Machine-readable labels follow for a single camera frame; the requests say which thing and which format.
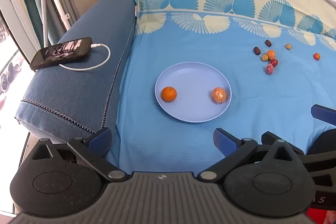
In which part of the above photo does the light blue round plate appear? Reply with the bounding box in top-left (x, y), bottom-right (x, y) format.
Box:
top-left (154, 62), bottom-right (232, 123)

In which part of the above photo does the small orange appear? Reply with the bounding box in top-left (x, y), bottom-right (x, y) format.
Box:
top-left (266, 50), bottom-right (276, 60)
top-left (313, 53), bottom-right (321, 61)

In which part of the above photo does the red garment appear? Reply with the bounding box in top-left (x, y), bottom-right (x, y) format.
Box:
top-left (306, 208), bottom-right (336, 224)

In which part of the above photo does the blue patterned sofa cloth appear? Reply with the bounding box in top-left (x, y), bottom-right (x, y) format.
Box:
top-left (113, 0), bottom-right (335, 173)

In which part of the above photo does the white charging cable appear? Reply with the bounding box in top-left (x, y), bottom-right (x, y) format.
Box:
top-left (58, 43), bottom-right (111, 72)

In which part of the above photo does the bare orange mandarin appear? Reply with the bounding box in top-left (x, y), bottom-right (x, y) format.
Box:
top-left (161, 86), bottom-right (177, 102)

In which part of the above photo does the dark red jujube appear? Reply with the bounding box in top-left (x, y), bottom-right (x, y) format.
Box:
top-left (253, 47), bottom-right (261, 55)
top-left (265, 40), bottom-right (272, 47)

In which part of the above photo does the blue denim sofa armrest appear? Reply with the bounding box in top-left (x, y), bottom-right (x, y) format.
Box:
top-left (14, 0), bottom-right (137, 159)

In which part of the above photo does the shiny red small tomato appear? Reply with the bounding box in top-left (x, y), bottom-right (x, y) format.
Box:
top-left (270, 59), bottom-right (278, 67)

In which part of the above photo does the pink red fruit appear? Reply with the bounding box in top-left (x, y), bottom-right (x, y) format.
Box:
top-left (265, 64), bottom-right (274, 75)

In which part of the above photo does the black smartphone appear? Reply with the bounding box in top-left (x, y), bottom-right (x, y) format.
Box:
top-left (30, 38), bottom-right (92, 71)

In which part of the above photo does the plastic wrapped orange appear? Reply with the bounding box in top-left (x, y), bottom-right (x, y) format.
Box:
top-left (212, 87), bottom-right (227, 104)

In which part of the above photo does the yellow green small fruit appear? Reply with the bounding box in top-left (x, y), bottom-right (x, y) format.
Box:
top-left (261, 55), bottom-right (269, 62)

